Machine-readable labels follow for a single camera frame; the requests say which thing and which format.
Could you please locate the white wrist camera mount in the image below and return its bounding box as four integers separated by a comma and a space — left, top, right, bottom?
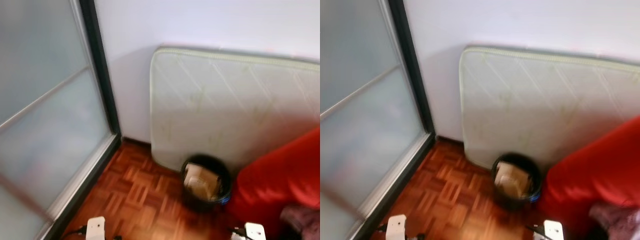
389, 215, 408, 240
544, 220, 565, 240
244, 222, 266, 240
86, 216, 107, 240

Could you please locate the brown cardboard piece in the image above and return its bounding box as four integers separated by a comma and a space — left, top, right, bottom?
184, 164, 221, 200
495, 162, 532, 198

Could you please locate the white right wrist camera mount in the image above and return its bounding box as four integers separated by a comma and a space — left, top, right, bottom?
244, 222, 266, 240
544, 220, 565, 240

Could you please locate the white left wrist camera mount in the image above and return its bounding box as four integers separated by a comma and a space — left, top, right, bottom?
86, 216, 107, 240
389, 215, 408, 240

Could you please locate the frosted glass sliding door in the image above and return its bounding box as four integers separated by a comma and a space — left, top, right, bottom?
320, 0, 436, 240
0, 0, 122, 240

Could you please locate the white quilted spare mattress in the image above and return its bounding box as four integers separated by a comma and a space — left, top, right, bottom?
459, 45, 640, 173
150, 46, 321, 173

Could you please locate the pink cartoon print quilt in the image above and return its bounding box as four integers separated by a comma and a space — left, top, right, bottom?
280, 202, 321, 240
589, 201, 640, 240

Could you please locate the black round waste bin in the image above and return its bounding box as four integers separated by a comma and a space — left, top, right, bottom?
491, 152, 543, 211
180, 154, 232, 213

